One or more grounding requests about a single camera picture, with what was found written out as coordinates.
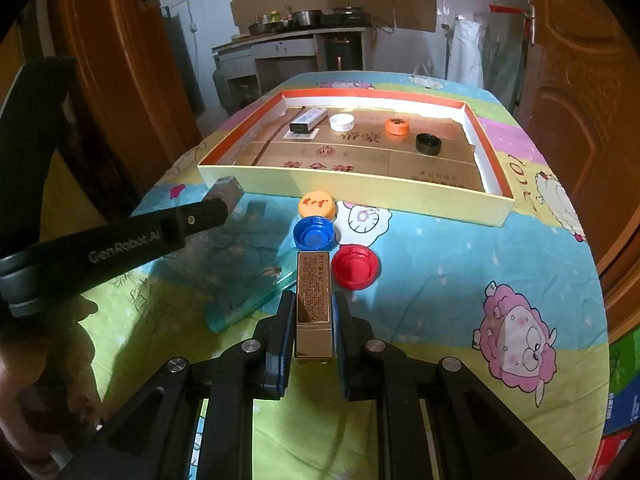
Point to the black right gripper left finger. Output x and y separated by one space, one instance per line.
276 336

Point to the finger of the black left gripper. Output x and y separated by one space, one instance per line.
200 217

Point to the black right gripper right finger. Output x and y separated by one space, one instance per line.
350 336

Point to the gold rectangular box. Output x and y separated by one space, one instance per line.
314 322

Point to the white bottle cap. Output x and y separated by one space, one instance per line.
342 122

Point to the black bottle cap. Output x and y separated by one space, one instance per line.
428 144

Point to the left human hand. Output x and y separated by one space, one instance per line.
50 406

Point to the red bottle cap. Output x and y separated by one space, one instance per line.
355 267

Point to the blue bottle cap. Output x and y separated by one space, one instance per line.
313 234

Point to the left wooden door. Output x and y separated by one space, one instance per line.
128 77

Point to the wooden door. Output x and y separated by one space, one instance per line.
580 105
128 77

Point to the yellow-orange bottle cap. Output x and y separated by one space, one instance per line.
317 203

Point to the kitchen counter cabinet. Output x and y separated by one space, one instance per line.
247 69

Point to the large shallow cardboard tray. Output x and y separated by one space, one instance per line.
367 166

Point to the orange cap in tray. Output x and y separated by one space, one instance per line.
396 126

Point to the metal cooking pot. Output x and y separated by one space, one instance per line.
307 18

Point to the black stove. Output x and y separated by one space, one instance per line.
349 16

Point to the green cardboard box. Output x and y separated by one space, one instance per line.
624 360

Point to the white plastic bag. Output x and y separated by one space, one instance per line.
465 58

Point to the right wooden door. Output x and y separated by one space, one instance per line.
580 105

